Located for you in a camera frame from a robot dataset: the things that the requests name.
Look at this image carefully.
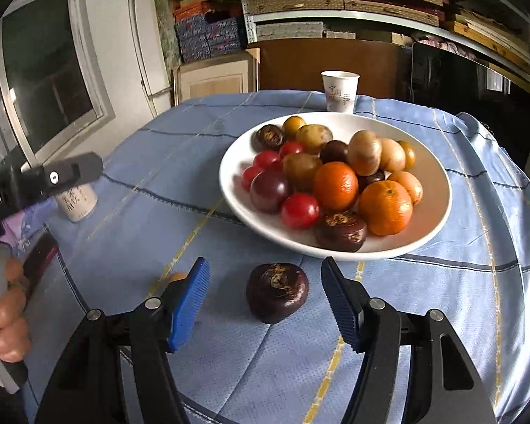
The wooden chair back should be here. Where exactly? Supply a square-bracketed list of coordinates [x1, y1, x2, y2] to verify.
[252, 39, 411, 101]

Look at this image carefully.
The red-cased smartphone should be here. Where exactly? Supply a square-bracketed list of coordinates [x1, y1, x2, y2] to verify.
[23, 232, 58, 297]

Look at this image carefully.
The tan speckled pear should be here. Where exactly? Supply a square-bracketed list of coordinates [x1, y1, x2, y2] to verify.
[296, 124, 333, 155]

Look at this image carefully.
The small tan round fruit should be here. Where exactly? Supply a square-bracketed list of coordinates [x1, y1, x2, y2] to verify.
[168, 272, 187, 282]

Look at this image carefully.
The streaked orange tomato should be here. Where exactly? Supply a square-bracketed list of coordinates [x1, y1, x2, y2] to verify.
[388, 171, 424, 206]

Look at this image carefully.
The round tan pear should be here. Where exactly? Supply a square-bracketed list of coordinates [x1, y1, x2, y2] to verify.
[380, 138, 406, 172]

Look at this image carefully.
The large orange mandarin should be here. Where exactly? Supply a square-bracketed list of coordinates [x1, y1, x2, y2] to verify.
[359, 180, 413, 236]

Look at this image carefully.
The framed picture panel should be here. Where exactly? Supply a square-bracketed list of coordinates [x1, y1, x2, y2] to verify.
[173, 48, 260, 105]

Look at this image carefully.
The blue checked tablecloth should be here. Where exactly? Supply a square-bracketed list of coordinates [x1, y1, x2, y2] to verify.
[23, 91, 530, 423]

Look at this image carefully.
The window with white frame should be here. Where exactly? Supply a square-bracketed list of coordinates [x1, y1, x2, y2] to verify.
[0, 0, 114, 170]

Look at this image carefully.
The white oval plate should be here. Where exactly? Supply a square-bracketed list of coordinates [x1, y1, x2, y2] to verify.
[219, 112, 453, 261]

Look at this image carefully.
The small red tomato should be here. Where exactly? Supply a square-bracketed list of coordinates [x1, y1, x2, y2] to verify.
[253, 149, 281, 170]

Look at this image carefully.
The white drink can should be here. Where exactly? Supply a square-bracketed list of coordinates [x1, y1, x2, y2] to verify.
[55, 184, 98, 223]

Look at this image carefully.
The white metal shelf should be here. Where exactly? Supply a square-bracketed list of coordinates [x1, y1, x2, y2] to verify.
[241, 0, 530, 81]

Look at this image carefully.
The red cherry tomato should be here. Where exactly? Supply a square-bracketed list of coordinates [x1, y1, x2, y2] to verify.
[279, 141, 305, 160]

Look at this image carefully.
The white paper cup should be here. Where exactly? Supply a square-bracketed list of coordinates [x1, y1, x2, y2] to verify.
[322, 70, 360, 114]

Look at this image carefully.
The dark red plum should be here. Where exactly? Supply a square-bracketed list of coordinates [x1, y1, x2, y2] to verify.
[319, 140, 348, 164]
[250, 170, 293, 213]

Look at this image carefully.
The small yellow-orange fruit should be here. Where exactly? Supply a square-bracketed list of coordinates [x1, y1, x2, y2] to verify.
[398, 140, 416, 171]

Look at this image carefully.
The dark brown mangosteen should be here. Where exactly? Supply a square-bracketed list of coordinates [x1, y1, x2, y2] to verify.
[313, 211, 367, 253]

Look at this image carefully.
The large tan pear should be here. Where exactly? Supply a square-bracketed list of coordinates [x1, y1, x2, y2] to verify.
[347, 130, 382, 176]

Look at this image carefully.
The pale tan pear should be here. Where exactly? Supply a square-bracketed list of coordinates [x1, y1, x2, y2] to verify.
[282, 152, 323, 193]

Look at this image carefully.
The person's left hand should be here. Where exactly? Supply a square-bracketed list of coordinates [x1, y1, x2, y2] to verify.
[0, 258, 31, 363]

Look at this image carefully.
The purple cloth pile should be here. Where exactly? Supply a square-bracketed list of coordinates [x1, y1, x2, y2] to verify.
[0, 199, 57, 258]

